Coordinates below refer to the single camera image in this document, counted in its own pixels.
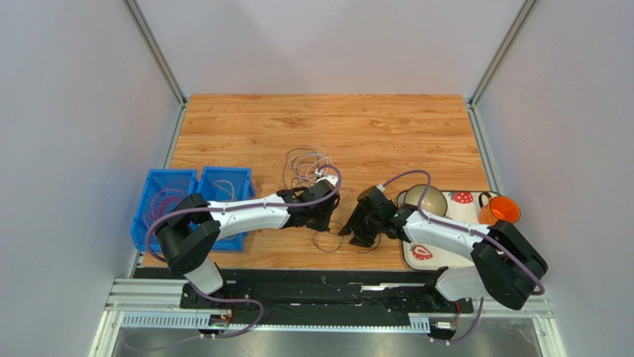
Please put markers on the blue plastic bin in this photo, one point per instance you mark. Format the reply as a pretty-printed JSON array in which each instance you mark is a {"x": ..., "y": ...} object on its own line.
[
  {"x": 227, "y": 184},
  {"x": 163, "y": 190}
]

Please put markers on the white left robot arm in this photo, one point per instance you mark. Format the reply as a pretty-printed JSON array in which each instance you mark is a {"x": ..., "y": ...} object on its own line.
[{"x": 187, "y": 234}]

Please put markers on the blue plastic bin right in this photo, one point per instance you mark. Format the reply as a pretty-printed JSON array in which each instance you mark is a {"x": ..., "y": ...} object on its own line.
[{"x": 227, "y": 184}]

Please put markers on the beige bowl black rim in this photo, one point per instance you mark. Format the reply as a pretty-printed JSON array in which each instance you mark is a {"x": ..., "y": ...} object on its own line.
[{"x": 434, "y": 201}]

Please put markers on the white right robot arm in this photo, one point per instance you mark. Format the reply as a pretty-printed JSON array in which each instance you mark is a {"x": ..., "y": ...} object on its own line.
[{"x": 505, "y": 266}]

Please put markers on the aluminium frame post right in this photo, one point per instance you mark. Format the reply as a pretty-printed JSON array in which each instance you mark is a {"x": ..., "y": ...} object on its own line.
[{"x": 512, "y": 34}]

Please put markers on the strawberry print tray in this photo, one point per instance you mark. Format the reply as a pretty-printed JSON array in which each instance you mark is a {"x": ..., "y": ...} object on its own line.
[{"x": 463, "y": 207}]

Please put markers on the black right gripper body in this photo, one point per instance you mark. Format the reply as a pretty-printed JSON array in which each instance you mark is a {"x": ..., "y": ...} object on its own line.
[{"x": 369, "y": 220}]

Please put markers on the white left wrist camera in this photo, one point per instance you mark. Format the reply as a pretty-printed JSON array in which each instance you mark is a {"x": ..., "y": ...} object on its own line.
[{"x": 321, "y": 175}]

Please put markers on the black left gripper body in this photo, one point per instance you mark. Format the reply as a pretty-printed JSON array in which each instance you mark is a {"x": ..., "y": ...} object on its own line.
[{"x": 321, "y": 219}]

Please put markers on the blue plastic bin left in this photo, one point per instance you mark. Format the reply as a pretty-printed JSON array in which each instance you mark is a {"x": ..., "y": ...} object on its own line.
[{"x": 163, "y": 190}]

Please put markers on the aluminium frame post left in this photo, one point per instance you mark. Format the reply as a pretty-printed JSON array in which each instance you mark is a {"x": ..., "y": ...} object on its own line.
[{"x": 143, "y": 27}]

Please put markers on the aluminium frame post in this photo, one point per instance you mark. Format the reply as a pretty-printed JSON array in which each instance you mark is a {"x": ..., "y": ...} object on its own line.
[
  {"x": 143, "y": 27},
  {"x": 512, "y": 34}
]

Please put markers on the slotted white cable duct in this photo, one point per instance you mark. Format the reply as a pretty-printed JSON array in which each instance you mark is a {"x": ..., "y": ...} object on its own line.
[{"x": 209, "y": 321}]

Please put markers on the orange plastic cup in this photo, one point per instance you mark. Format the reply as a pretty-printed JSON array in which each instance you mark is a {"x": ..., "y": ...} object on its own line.
[{"x": 495, "y": 208}]

